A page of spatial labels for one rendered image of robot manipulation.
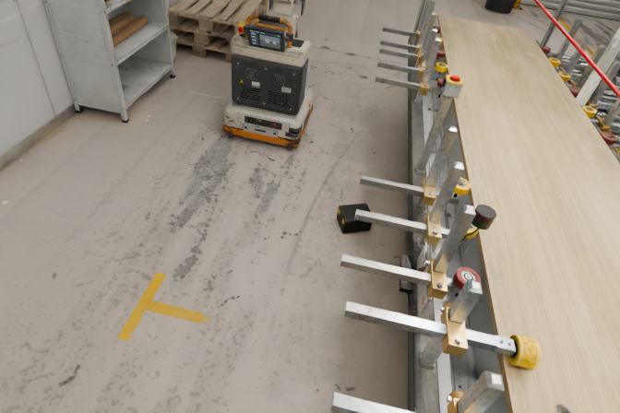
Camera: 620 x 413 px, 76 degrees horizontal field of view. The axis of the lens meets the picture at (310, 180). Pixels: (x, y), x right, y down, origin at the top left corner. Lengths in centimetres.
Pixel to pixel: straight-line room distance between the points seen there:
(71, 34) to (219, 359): 247
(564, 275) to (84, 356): 203
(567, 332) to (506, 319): 18
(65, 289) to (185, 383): 85
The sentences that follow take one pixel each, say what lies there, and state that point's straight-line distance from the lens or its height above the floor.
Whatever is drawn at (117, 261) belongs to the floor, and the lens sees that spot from 255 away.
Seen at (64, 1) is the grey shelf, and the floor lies 91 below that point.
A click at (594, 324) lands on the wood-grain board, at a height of 90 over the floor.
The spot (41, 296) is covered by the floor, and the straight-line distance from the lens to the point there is 253.
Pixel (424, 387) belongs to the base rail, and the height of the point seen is 70.
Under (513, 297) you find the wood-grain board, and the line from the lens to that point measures 148.
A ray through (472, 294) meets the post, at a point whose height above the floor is 110.
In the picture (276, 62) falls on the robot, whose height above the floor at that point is 70.
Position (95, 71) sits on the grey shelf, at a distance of 352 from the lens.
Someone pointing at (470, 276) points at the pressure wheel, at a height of 91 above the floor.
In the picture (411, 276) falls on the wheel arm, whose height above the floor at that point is 86.
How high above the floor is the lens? 193
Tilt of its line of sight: 40 degrees down
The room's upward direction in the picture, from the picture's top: 9 degrees clockwise
